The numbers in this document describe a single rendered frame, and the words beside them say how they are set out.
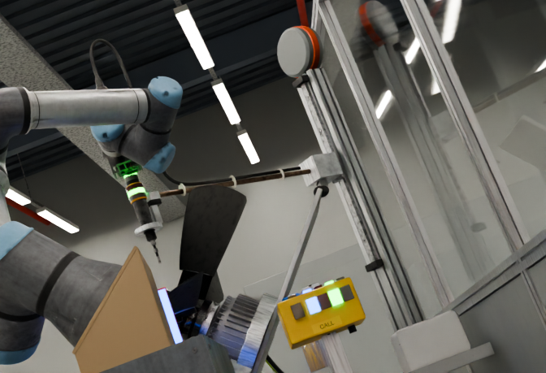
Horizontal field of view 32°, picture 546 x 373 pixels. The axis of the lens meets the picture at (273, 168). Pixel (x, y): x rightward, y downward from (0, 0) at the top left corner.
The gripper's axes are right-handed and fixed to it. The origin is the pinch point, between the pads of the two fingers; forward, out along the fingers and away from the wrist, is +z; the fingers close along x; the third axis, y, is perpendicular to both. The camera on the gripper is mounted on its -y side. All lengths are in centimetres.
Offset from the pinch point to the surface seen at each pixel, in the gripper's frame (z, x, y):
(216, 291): 32.2, 10.5, 34.9
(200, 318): -0.5, 4.7, 45.5
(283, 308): -44, 22, 56
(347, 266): 532, 115, -31
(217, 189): -5.6, 19.2, 17.3
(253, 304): 0.6, 18.1, 46.4
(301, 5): 741, 201, -353
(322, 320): -44, 29, 60
